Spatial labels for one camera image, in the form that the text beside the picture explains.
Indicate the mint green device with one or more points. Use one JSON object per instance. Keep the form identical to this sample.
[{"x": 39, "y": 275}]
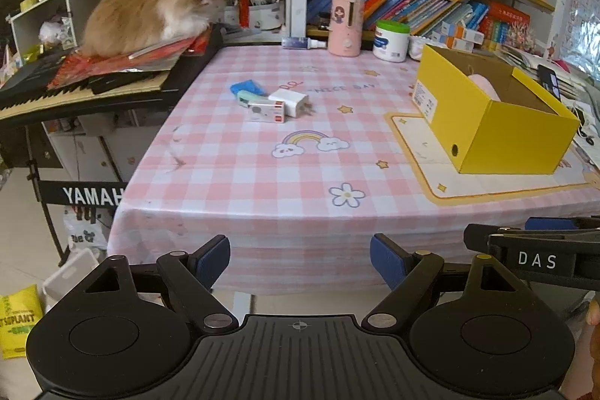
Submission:
[{"x": 245, "y": 97}]

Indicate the orange white cat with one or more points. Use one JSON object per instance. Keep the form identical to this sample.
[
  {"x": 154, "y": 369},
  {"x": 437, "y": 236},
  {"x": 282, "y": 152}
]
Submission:
[{"x": 121, "y": 27}]

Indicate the pink plush toy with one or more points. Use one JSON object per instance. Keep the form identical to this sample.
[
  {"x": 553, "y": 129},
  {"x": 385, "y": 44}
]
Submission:
[{"x": 485, "y": 85}]

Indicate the pink checkered tablecloth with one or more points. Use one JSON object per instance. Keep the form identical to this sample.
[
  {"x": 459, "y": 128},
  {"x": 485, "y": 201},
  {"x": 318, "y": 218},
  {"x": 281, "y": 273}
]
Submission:
[{"x": 299, "y": 201}]

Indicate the pink cylindrical humidifier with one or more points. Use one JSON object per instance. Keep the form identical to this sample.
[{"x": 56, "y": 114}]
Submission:
[{"x": 345, "y": 29}]

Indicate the black smartphone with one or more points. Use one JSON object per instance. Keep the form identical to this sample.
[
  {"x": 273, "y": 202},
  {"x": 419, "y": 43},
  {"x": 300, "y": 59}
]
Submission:
[{"x": 547, "y": 78}]

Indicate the black Yamaha keyboard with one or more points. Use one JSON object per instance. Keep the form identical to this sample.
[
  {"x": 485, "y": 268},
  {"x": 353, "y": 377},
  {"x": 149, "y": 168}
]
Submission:
[{"x": 30, "y": 98}]

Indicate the red foil papers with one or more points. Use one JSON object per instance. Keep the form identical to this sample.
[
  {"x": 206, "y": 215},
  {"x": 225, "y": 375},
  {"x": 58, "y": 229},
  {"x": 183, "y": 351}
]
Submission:
[{"x": 76, "y": 67}]

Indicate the person's right hand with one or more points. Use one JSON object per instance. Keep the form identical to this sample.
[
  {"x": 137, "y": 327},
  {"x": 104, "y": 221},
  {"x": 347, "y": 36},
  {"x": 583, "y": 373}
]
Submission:
[{"x": 582, "y": 380}]

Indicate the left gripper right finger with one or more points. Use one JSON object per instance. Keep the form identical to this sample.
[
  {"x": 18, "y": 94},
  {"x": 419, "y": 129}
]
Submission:
[{"x": 411, "y": 280}]

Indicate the keyboard stand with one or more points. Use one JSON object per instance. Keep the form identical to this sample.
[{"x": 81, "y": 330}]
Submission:
[{"x": 87, "y": 196}]

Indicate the row of colourful books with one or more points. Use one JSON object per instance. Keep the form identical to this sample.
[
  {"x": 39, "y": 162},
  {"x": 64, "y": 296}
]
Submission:
[{"x": 420, "y": 16}]

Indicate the white quilted purse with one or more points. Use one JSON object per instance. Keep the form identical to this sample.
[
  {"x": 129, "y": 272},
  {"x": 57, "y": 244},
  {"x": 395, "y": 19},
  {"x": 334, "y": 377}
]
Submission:
[{"x": 417, "y": 45}]

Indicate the yellow plastic bag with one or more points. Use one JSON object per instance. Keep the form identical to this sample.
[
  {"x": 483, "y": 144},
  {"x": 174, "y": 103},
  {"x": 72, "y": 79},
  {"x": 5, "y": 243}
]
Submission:
[{"x": 19, "y": 313}]

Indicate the white red small box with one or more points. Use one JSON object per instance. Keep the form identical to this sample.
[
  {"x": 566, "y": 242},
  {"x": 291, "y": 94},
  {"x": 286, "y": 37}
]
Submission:
[{"x": 267, "y": 111}]

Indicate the white pen holder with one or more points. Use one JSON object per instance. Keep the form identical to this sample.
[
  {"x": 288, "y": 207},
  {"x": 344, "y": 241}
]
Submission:
[{"x": 264, "y": 17}]

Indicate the small spray bottle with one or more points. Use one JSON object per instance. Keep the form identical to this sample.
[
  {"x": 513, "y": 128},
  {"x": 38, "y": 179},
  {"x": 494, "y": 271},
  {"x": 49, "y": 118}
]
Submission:
[{"x": 302, "y": 43}]

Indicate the cream yellow-bordered desk mat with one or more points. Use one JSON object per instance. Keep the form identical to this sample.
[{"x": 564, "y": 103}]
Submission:
[{"x": 442, "y": 184}]

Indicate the yellow cardboard box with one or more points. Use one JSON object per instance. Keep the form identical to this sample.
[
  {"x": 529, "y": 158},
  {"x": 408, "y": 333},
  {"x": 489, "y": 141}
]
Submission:
[{"x": 527, "y": 133}]

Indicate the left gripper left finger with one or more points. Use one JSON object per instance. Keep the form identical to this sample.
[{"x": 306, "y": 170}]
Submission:
[{"x": 189, "y": 278}]

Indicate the stack of papers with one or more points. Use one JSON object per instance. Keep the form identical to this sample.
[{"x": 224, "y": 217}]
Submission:
[{"x": 569, "y": 85}]

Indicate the white floor storage bin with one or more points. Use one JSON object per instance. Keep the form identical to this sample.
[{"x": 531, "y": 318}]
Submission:
[{"x": 62, "y": 281}]

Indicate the white charger plug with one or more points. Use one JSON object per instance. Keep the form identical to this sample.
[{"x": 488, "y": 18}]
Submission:
[{"x": 296, "y": 104}]

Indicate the white jar green lid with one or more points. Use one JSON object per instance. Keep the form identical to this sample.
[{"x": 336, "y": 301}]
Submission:
[{"x": 391, "y": 41}]

